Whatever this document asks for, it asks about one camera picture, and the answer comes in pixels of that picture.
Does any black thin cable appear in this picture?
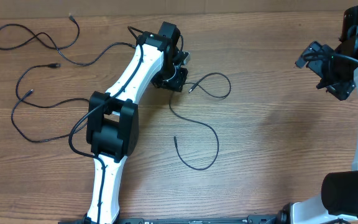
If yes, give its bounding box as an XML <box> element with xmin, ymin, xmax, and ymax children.
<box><xmin>168</xmin><ymin>72</ymin><xmax>232</xmax><ymax>171</ymax></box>
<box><xmin>0</xmin><ymin>14</ymin><xmax>138</xmax><ymax>67</ymax></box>

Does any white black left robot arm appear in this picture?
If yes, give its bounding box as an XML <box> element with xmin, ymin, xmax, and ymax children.
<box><xmin>83</xmin><ymin>22</ymin><xmax>189</xmax><ymax>223</ymax></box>

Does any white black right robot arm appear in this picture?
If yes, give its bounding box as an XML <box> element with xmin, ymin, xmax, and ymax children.
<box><xmin>266</xmin><ymin>25</ymin><xmax>358</xmax><ymax>223</ymax></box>

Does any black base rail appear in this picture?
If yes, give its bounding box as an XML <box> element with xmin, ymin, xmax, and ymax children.
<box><xmin>57</xmin><ymin>214</ymin><xmax>282</xmax><ymax>224</ymax></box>

